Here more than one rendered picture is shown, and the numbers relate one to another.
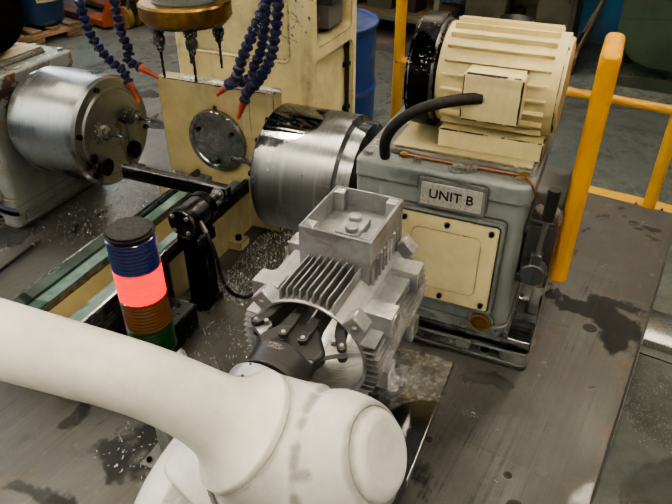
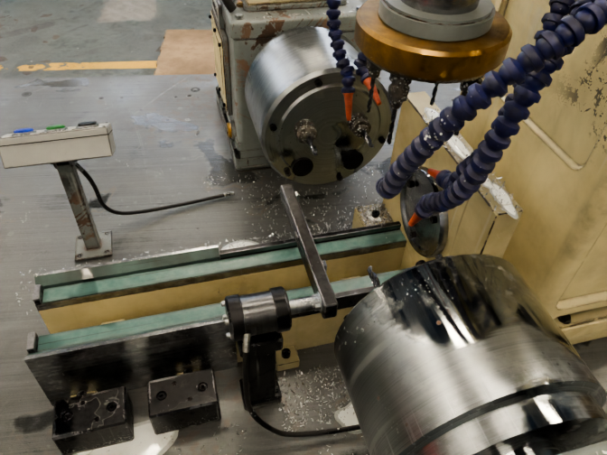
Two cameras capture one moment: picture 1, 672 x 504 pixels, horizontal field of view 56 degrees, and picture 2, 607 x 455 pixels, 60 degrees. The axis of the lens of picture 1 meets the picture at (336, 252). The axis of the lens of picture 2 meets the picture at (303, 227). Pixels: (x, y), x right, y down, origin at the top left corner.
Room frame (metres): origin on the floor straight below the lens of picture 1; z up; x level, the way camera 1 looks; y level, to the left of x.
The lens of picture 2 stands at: (0.79, -0.08, 1.58)
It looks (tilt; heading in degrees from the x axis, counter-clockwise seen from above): 44 degrees down; 50
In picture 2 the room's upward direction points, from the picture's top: 3 degrees clockwise
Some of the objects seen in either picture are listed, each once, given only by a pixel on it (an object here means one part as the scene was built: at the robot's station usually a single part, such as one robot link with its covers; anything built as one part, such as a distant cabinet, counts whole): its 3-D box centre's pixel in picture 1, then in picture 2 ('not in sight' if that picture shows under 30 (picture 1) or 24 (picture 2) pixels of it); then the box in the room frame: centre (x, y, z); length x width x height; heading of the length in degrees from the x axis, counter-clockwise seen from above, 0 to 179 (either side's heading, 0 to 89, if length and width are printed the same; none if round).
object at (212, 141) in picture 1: (216, 141); (420, 212); (1.34, 0.27, 1.02); 0.15 x 0.02 x 0.15; 67
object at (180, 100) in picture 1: (232, 147); (450, 225); (1.40, 0.25, 0.97); 0.30 x 0.11 x 0.34; 67
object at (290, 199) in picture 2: (174, 181); (304, 244); (1.14, 0.33, 1.01); 0.26 x 0.04 x 0.03; 67
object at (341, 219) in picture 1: (352, 234); not in sight; (0.72, -0.02, 1.16); 0.12 x 0.11 x 0.07; 156
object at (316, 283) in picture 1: (339, 306); not in sight; (0.68, 0.00, 1.07); 0.20 x 0.19 x 0.19; 156
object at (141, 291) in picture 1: (139, 278); not in sight; (0.64, 0.25, 1.14); 0.06 x 0.06 x 0.04
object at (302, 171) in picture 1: (333, 175); (472, 406); (1.12, 0.01, 1.04); 0.41 x 0.25 x 0.25; 67
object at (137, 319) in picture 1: (145, 306); not in sight; (0.64, 0.25, 1.10); 0.06 x 0.06 x 0.04
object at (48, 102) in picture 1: (64, 121); (308, 92); (1.40, 0.64, 1.04); 0.37 x 0.25 x 0.25; 67
